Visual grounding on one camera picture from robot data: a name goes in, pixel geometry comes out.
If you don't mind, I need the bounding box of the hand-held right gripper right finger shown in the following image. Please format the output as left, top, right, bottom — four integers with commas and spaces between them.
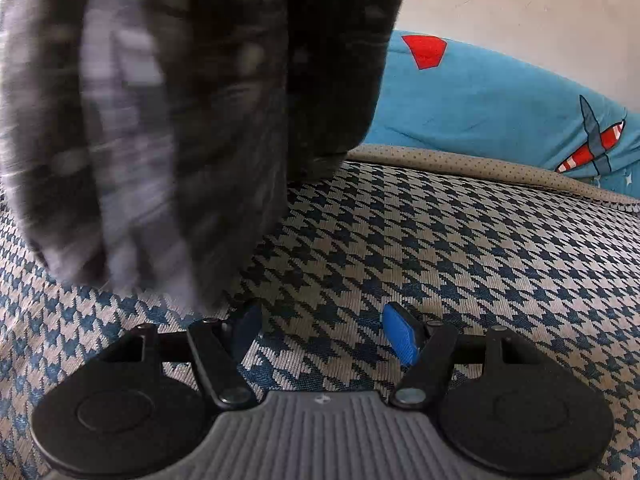
382, 302, 521, 408

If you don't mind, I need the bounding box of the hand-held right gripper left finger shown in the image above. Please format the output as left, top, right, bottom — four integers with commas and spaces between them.
120, 301, 264, 409

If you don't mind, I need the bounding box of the grey patterned fleece jacket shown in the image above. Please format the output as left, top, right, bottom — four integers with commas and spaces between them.
0, 0, 412, 311

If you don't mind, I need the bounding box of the houndstooth patterned mattress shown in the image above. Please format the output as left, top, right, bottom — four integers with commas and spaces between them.
0, 145, 640, 480

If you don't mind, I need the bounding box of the blue printed bed bumper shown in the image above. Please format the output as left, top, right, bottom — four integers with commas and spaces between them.
360, 30, 640, 206

